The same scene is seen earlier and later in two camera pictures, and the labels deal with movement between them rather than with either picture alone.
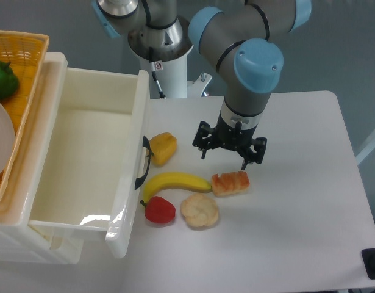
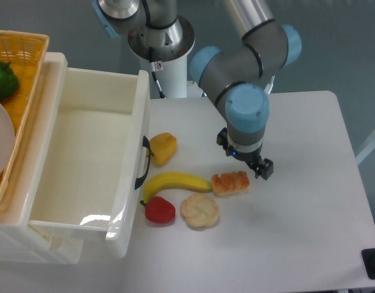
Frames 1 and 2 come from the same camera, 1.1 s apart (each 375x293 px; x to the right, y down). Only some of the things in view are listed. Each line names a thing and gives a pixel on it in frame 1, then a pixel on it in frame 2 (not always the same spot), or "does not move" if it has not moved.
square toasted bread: (230, 183) does not move
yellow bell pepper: (163, 145) does not move
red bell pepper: (159, 210) does not move
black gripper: (238, 139) → (254, 159)
